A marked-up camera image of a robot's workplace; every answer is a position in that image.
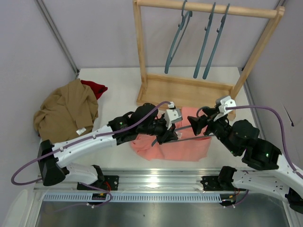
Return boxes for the teal hanger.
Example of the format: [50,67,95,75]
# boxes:
[193,2,216,79]
[202,3,230,79]
[164,0,193,74]
[151,106,218,147]

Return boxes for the pink skirt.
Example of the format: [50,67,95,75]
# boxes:
[131,106,212,162]

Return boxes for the tan garment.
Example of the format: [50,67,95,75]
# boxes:
[33,79,98,143]

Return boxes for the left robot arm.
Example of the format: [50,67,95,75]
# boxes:
[38,103,182,190]

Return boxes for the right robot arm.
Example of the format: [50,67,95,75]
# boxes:
[187,115,303,213]

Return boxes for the wooden hanger rack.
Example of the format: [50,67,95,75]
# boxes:
[133,0,285,107]

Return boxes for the red garment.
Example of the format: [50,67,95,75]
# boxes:
[81,80,108,100]

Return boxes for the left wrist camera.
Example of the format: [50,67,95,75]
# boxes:
[164,102,183,130]

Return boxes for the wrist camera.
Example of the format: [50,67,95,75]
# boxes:
[164,102,183,130]
[215,96,236,119]

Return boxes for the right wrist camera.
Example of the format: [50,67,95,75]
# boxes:
[215,96,236,119]

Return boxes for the aluminium table rail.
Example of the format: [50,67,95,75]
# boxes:
[33,167,291,193]

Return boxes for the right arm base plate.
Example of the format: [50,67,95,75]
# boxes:
[200,175,226,192]

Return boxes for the slotted cable duct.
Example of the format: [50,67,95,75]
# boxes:
[43,192,222,203]

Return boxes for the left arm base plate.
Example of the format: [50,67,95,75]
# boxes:
[77,175,119,191]

